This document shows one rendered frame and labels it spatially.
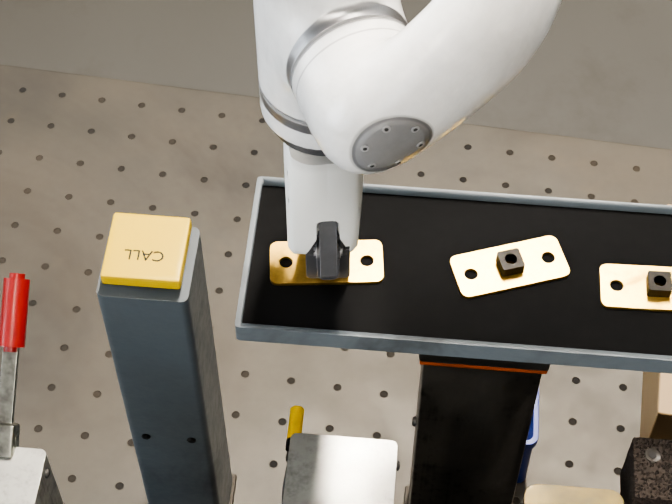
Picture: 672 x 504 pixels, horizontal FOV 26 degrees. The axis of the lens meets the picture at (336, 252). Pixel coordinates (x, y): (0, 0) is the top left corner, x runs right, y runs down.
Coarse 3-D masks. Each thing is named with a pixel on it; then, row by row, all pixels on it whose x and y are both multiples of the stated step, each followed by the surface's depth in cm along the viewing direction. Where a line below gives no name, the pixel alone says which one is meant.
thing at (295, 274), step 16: (368, 240) 109; (272, 256) 108; (288, 256) 108; (304, 256) 108; (352, 256) 108; (368, 256) 108; (272, 272) 107; (288, 272) 107; (304, 272) 107; (352, 272) 107; (368, 272) 107
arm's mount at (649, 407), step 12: (648, 372) 151; (648, 384) 150; (660, 384) 142; (648, 396) 149; (660, 396) 141; (648, 408) 148; (660, 408) 141; (648, 420) 146; (660, 420) 141; (648, 432) 145; (660, 432) 143
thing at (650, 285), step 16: (608, 272) 107; (624, 272) 107; (640, 272) 107; (656, 272) 106; (608, 288) 107; (624, 288) 107; (640, 288) 107; (656, 288) 106; (608, 304) 106; (624, 304) 106; (640, 304) 106; (656, 304) 106
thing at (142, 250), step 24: (120, 216) 111; (144, 216) 111; (168, 216) 111; (120, 240) 109; (144, 240) 109; (168, 240) 109; (120, 264) 108; (144, 264) 108; (168, 264) 108; (168, 288) 108
